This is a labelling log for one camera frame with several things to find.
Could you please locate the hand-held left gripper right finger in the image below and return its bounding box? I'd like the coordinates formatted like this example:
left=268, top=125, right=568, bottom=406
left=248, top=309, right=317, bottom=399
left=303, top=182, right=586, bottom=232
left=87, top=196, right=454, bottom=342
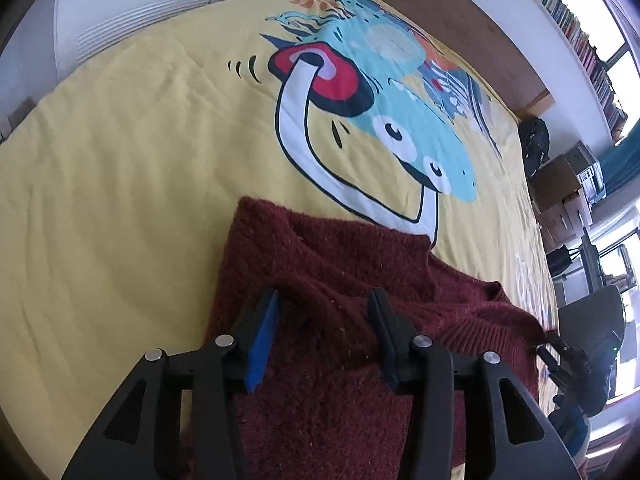
left=367, top=287, right=583, bottom=480

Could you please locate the row of books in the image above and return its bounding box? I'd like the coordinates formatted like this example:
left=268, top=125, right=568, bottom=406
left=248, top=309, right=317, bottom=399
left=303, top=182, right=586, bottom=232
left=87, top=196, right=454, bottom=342
left=500, top=0, right=628, bottom=141

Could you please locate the wooden drawer cabinet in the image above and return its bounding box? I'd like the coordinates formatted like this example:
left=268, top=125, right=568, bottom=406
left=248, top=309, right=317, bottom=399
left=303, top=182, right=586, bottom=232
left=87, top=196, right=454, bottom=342
left=540, top=195, right=596, bottom=251

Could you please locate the dark office chair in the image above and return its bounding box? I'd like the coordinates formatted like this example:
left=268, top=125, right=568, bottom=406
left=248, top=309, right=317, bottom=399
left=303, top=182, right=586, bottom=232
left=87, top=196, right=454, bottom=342
left=557, top=285, right=626, bottom=361

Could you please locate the window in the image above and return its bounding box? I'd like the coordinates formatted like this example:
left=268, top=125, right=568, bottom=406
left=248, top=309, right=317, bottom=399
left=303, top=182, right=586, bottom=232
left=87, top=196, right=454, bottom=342
left=582, top=35, right=640, bottom=411

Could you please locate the dark red knitted sweater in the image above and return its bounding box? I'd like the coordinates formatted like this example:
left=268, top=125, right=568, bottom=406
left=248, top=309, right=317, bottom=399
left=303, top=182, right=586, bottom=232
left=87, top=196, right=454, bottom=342
left=180, top=196, right=563, bottom=480

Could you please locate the black backpack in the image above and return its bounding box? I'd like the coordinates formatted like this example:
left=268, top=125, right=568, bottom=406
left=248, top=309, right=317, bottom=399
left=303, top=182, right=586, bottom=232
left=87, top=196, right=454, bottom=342
left=517, top=116, right=551, bottom=178

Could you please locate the brown cardboard box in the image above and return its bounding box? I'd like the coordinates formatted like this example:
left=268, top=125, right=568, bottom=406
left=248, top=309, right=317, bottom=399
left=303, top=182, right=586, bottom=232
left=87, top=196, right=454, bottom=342
left=530, top=152, right=583, bottom=211

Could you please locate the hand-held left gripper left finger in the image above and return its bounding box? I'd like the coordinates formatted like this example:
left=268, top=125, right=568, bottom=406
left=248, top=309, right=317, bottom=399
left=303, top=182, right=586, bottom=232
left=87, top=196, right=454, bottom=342
left=61, top=287, right=283, bottom=480

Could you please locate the yellow printed blanket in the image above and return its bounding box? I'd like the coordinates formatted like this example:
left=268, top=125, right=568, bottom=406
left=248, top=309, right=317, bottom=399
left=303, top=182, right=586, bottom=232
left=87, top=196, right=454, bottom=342
left=0, top=0, right=563, bottom=480

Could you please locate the teal curtain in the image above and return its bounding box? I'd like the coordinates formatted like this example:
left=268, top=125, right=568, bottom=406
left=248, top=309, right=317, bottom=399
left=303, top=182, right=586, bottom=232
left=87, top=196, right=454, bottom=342
left=597, top=137, right=640, bottom=186

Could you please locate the wooden bed headboard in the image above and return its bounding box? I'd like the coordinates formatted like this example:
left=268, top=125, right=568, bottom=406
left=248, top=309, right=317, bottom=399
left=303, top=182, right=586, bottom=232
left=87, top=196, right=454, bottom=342
left=325, top=0, right=556, bottom=121

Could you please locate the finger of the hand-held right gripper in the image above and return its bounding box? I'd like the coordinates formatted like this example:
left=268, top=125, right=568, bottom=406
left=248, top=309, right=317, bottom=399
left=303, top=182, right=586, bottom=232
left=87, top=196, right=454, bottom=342
left=549, top=335, right=591, bottom=367
left=536, top=344, right=570, bottom=390

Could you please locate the white printer box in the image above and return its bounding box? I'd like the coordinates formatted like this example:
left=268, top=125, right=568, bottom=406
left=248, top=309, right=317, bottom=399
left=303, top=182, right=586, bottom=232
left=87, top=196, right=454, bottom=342
left=567, top=142, right=608, bottom=201

